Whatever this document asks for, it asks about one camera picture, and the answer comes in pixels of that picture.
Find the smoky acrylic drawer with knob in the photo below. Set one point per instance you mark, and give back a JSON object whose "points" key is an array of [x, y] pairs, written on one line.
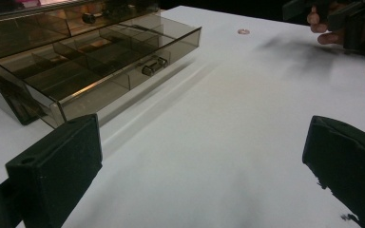
{"points": [[44, 25]]}

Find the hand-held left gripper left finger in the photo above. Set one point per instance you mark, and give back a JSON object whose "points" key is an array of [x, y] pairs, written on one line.
{"points": [[60, 171]]}

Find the smoky clear acrylic drawer cabinet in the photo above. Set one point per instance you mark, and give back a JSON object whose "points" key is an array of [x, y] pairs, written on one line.
{"points": [[3, 85]]}

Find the smoky acrylic drawer with dividers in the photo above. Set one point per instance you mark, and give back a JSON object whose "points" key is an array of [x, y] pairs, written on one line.
{"points": [[85, 63]]}

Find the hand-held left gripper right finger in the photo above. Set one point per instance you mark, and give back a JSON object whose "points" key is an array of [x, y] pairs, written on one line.
{"points": [[348, 164]]}

